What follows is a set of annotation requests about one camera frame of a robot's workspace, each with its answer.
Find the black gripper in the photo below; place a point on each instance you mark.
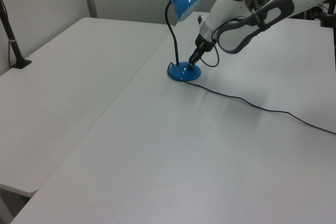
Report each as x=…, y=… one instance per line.
x=202, y=42

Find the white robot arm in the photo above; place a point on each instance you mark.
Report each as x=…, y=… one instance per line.
x=227, y=6

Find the blue desk lamp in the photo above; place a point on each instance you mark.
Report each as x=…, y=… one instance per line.
x=183, y=73

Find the black clamp mount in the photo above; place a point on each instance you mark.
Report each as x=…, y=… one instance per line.
x=328, y=19

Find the black camera pole with clamp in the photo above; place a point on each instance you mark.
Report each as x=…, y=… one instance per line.
x=12, y=43

